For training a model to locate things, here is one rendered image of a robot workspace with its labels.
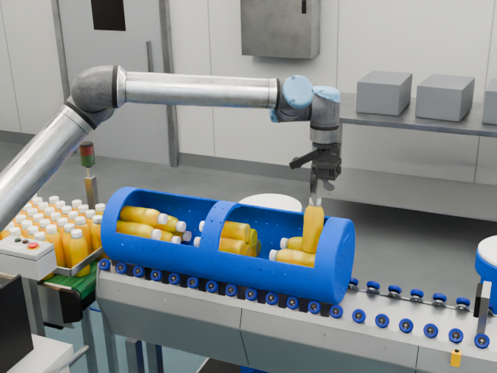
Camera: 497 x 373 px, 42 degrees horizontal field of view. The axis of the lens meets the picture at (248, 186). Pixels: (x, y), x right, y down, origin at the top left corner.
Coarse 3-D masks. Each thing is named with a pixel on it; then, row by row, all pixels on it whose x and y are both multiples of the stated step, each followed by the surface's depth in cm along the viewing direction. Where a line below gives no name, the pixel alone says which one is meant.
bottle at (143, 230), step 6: (120, 222) 239; (126, 222) 238; (132, 222) 238; (120, 228) 237; (126, 228) 236; (132, 228) 235; (138, 228) 235; (144, 228) 234; (150, 228) 235; (126, 234) 236; (132, 234) 235; (138, 234) 234; (144, 234) 234; (150, 234) 234
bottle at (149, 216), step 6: (126, 210) 241; (132, 210) 240; (138, 210) 239; (144, 210) 239; (150, 210) 238; (156, 210) 239; (120, 216) 242; (126, 216) 241; (132, 216) 239; (138, 216) 238; (144, 216) 237; (150, 216) 237; (156, 216) 237; (138, 222) 239; (144, 222) 238; (150, 222) 237; (156, 222) 237
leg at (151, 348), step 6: (150, 348) 271; (156, 348) 270; (150, 354) 272; (156, 354) 271; (150, 360) 274; (156, 360) 272; (162, 360) 277; (150, 366) 275; (156, 366) 273; (162, 366) 277; (150, 372) 276; (156, 372) 275; (162, 372) 278
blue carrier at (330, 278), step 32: (128, 192) 238; (160, 192) 243; (192, 224) 250; (256, 224) 239; (288, 224) 233; (352, 224) 217; (128, 256) 234; (160, 256) 226; (192, 256) 220; (224, 256) 215; (320, 256) 203; (352, 256) 224; (256, 288) 221; (288, 288) 211; (320, 288) 205
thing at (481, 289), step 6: (486, 282) 202; (480, 288) 200; (486, 288) 199; (480, 294) 197; (486, 294) 196; (480, 300) 196; (486, 300) 194; (474, 306) 197; (480, 306) 196; (486, 306) 195; (474, 312) 198; (480, 312) 196; (486, 312) 196; (480, 318) 197; (486, 318) 196; (480, 324) 198; (480, 330) 198
